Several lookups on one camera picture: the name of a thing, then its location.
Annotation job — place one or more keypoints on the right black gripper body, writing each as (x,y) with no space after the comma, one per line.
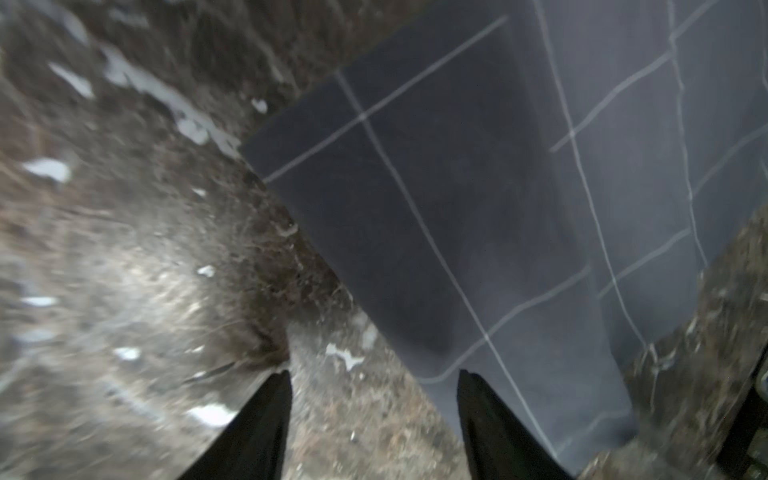
(744,452)

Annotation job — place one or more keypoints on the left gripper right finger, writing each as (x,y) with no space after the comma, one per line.
(497,445)

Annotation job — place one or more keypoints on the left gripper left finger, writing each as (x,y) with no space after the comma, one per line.
(253,445)

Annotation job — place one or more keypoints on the dark grey grid pillowcase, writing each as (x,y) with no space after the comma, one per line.
(528,190)

